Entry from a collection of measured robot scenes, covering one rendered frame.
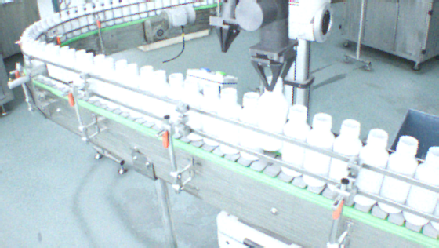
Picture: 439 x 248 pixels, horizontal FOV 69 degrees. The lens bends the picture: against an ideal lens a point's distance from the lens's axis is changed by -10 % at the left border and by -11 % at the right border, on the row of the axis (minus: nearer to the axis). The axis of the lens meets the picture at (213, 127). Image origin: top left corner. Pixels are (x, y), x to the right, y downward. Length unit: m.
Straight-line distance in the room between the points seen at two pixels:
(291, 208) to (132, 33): 1.82
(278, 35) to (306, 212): 0.40
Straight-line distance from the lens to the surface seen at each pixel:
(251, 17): 0.64
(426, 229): 0.79
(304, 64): 1.45
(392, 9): 4.52
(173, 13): 2.37
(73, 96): 1.24
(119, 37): 2.39
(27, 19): 6.06
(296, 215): 0.86
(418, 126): 1.37
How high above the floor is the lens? 1.53
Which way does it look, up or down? 31 degrees down
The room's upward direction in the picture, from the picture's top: 4 degrees counter-clockwise
